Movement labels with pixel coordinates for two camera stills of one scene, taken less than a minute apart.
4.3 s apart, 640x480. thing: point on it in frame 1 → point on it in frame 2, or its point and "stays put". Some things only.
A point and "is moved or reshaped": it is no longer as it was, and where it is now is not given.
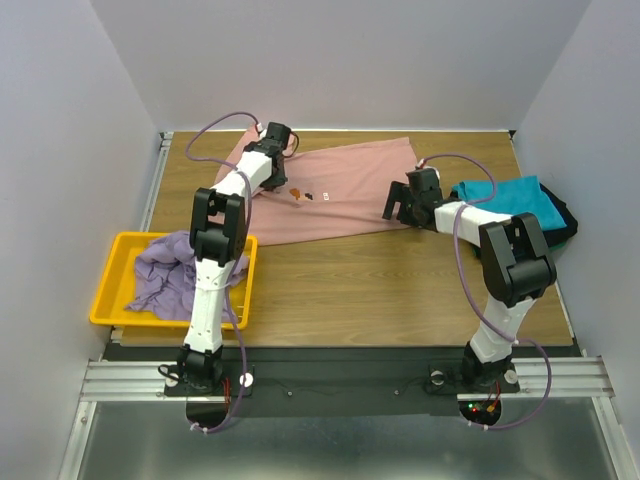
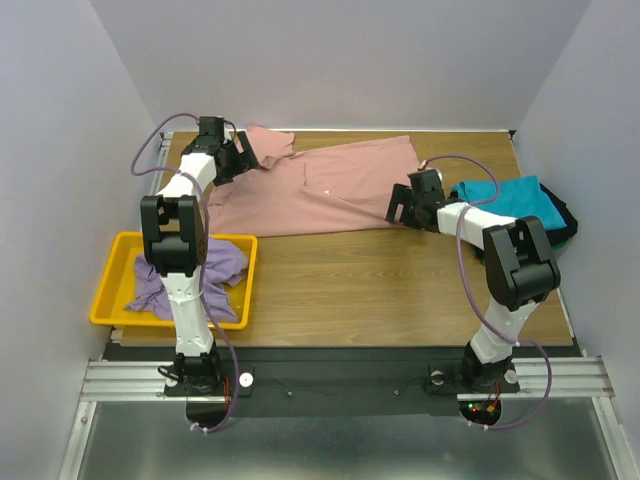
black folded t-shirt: (556, 235) stays put
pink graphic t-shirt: (335, 188) is moved or reshaped
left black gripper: (275, 180) → (239, 156)
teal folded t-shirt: (514, 196) stays put
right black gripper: (400, 201) stays put
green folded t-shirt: (560, 245) stays put
